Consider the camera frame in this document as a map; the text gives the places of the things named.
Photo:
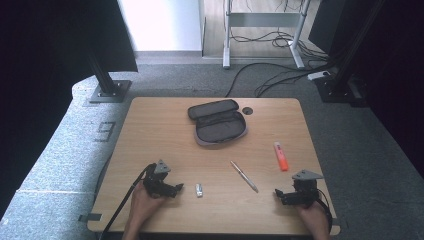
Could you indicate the grey fabric pencil case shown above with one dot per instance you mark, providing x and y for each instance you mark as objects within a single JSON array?
[{"x": 218, "y": 125}]

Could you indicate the orange highlighter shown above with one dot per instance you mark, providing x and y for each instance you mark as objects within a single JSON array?
[{"x": 281, "y": 157}]

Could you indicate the black metal stand square base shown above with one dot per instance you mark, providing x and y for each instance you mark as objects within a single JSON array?
[{"x": 110, "y": 90}]

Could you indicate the silver pen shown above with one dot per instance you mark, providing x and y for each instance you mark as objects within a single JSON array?
[{"x": 244, "y": 176}]

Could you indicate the person's right hand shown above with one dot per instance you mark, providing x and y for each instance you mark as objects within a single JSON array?
[{"x": 311, "y": 216}]

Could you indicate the white desk frame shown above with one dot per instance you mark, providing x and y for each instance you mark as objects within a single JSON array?
[{"x": 263, "y": 19}]

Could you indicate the grey tape piece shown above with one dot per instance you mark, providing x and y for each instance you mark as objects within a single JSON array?
[
  {"x": 90, "y": 217},
  {"x": 335, "y": 222}
]

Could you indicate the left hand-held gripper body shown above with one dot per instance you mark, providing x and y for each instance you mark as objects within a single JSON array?
[{"x": 156, "y": 181}]

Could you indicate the black metal stand dark base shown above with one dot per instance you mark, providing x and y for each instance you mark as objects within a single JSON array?
[{"x": 340, "y": 83}]

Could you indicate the small white eraser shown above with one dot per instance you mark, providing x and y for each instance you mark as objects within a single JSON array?
[{"x": 199, "y": 190}]

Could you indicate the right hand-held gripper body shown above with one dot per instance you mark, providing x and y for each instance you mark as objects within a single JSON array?
[{"x": 305, "y": 191}]

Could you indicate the white power strip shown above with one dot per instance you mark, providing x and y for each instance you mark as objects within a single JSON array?
[{"x": 318, "y": 75}]

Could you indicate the person's left hand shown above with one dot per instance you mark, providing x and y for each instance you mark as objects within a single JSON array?
[{"x": 143, "y": 206}]

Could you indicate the black curtain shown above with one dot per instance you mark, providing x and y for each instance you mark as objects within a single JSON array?
[
  {"x": 40, "y": 83},
  {"x": 400, "y": 83}
]

